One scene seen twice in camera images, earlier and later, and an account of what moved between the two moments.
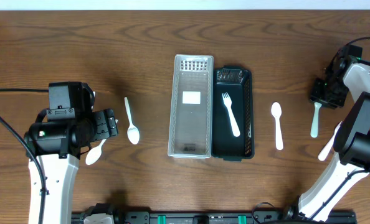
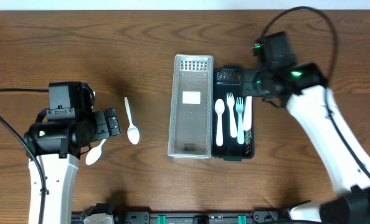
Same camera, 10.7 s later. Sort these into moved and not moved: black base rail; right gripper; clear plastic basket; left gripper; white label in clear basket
Moved: right gripper
Not moved: left gripper; clear plastic basket; black base rail; white label in clear basket
